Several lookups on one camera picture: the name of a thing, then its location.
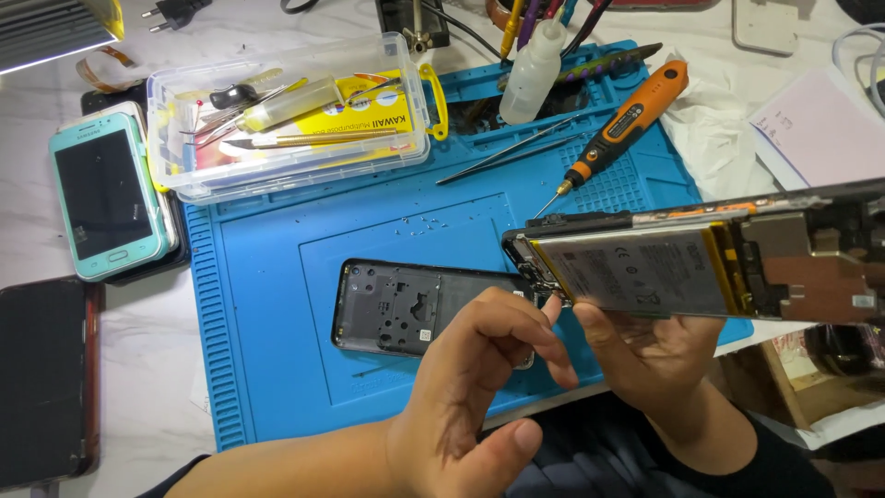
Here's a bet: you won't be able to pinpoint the person's left hand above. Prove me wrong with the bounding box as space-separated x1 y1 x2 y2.
387 287 580 498

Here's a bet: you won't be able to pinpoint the person's right hand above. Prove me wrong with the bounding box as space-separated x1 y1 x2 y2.
572 302 728 417

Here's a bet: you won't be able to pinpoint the smartphone with battery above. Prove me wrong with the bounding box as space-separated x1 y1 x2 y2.
502 178 885 326

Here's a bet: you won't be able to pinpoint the person's dark clothing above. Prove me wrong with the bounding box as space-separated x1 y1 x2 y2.
138 391 885 498

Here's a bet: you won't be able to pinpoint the wooden drawer with clutter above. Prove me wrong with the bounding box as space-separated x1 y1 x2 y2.
719 321 885 451

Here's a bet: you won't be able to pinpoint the long silver tweezers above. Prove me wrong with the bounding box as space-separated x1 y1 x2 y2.
436 113 597 186

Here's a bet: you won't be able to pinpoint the orange black electric screwdriver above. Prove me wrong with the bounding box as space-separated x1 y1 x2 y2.
532 59 690 219

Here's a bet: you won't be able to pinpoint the group of tiny screws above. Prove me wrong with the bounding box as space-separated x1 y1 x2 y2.
394 216 447 236

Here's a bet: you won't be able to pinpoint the black phone back cover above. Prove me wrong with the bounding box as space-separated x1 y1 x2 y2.
331 259 537 371

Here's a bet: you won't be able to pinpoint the crumpled white tissue paper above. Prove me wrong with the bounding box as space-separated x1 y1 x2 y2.
657 48 782 202

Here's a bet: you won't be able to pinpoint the white squeeze bottle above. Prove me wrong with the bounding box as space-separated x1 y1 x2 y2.
499 7 568 125

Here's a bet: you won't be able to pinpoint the purple green precision screwdriver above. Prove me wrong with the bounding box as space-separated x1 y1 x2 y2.
498 43 663 91

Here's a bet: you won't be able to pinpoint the yellow printed label card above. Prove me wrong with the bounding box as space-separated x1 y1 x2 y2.
290 69 416 154

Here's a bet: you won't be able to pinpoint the pink paper sheet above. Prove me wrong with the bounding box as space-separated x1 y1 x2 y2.
748 65 885 191

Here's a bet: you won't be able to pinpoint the blue silicone repair mat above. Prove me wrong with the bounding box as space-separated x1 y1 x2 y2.
183 39 755 454

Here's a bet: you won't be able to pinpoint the white flat box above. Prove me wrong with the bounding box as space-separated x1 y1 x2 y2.
732 0 801 56

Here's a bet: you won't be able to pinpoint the black soldering stand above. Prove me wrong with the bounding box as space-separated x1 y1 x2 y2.
375 0 452 53

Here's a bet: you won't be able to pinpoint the clear glue tube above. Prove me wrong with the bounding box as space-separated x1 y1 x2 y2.
238 75 343 134

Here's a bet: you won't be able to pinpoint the thin steel tweezers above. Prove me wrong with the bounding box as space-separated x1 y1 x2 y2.
180 84 291 139

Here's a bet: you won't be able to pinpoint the teal smartphone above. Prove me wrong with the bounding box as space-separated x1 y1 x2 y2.
48 112 170 282

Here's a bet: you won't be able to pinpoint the white smartphone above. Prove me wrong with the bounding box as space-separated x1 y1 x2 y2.
59 101 182 257

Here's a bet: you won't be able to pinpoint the black power plug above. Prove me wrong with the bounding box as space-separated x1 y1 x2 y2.
142 0 213 33

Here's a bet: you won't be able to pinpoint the dark phone with red case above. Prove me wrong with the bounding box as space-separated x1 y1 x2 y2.
0 275 105 493

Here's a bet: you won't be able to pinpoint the silver ribbed desk lamp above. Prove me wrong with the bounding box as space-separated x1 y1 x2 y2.
0 0 125 76

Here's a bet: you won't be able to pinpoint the thick black cable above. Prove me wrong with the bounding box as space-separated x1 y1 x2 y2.
560 0 613 59

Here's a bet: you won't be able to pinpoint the brass handled scalpel knife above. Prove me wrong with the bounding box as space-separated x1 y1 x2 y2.
223 128 401 150

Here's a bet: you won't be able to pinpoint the white cable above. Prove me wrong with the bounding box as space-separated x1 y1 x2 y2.
832 24 885 119

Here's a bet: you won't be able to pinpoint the clear plastic box yellow handle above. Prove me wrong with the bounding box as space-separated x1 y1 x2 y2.
147 32 450 205

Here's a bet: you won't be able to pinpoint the black handled small screwdriver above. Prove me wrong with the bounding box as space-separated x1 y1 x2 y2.
207 83 260 112

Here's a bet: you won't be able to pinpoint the orange flex ribbon cable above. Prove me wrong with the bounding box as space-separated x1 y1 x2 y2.
75 46 137 94

